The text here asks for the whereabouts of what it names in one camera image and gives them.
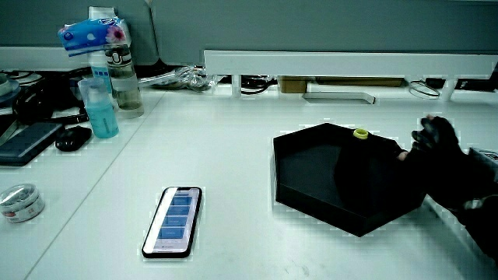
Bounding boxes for dark flat case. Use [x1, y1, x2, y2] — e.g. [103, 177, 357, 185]
[0, 121, 65, 168]

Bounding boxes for flat grey tray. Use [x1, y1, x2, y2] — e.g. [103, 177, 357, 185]
[302, 91, 377, 106]

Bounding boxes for blue tissue pack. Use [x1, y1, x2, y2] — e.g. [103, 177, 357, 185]
[58, 16, 132, 58]

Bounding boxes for round clear tape tin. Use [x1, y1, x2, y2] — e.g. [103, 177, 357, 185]
[0, 183, 46, 224]

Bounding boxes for coiled white cable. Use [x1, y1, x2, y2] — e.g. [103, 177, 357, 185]
[408, 79, 442, 99]

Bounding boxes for person's right hand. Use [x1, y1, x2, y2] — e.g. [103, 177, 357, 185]
[396, 114, 498, 211]

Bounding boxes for black headphones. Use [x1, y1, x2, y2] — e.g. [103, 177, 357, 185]
[11, 72, 91, 126]

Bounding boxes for black computer mouse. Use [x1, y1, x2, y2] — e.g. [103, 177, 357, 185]
[54, 124, 93, 153]

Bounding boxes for black smartphone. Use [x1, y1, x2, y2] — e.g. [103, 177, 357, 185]
[141, 186, 203, 260]

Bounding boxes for small cardboard box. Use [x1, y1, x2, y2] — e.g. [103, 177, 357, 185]
[277, 76, 309, 95]

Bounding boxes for small teal bottle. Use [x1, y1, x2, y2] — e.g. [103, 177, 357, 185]
[77, 76, 120, 140]

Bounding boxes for black sewing thread spool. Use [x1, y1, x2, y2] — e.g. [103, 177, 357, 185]
[333, 128, 408, 213]

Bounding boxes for black hexagonal plate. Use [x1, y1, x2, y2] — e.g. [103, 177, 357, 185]
[272, 122, 429, 238]

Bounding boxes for crumpled clear plastic wrap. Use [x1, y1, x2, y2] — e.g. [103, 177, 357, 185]
[139, 65, 219, 93]

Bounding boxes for white spray bottle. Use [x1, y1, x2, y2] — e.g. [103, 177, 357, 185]
[86, 5, 118, 95]

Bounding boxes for clear water bottle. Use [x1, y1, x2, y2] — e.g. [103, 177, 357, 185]
[103, 43, 146, 120]

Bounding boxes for white desk shelf riser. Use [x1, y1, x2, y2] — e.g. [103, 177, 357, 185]
[203, 49, 498, 103]

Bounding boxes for person's right forearm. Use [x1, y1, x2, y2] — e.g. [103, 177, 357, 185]
[454, 194, 498, 269]

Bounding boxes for flat brown board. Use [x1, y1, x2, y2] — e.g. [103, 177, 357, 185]
[314, 76, 406, 88]

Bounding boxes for black cable bundle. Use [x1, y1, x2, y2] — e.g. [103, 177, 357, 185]
[240, 75, 278, 96]

